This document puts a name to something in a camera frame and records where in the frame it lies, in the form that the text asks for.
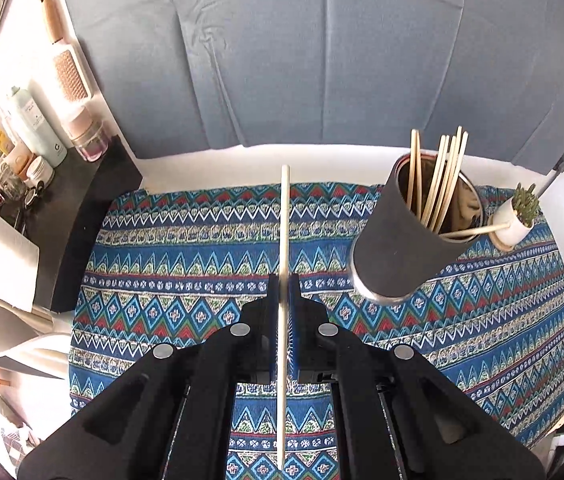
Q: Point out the pink glass jar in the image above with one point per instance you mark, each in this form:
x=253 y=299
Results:
x=87 y=134

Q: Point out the black side shelf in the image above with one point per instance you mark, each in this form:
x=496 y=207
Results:
x=65 y=221

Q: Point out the wooden chopstick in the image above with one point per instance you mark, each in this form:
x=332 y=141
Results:
x=434 y=179
x=418 y=165
x=282 y=346
x=453 y=180
x=476 y=231
x=448 y=143
x=449 y=161
x=412 y=167
x=451 y=158

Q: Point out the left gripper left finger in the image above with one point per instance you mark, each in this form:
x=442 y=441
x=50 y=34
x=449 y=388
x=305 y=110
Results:
x=169 y=415

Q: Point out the black cylindrical utensil holder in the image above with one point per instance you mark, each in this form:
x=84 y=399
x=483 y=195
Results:
x=394 y=254

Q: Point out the white lotion bottle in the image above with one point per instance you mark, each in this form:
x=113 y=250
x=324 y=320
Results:
x=34 y=129

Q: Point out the round wooden coaster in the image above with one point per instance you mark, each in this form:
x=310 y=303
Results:
x=498 y=243

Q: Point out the blue-grey padded headboard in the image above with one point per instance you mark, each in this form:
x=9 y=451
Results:
x=183 y=76

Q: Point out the white pot with succulent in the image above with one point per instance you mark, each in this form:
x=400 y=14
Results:
x=521 y=209

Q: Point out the blue patterned tablecloth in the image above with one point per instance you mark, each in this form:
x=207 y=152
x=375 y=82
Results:
x=177 y=267

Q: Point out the white paper sheet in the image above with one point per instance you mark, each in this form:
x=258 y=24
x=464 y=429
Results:
x=19 y=261

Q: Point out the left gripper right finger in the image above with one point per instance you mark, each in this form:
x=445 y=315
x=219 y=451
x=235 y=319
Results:
x=396 y=416

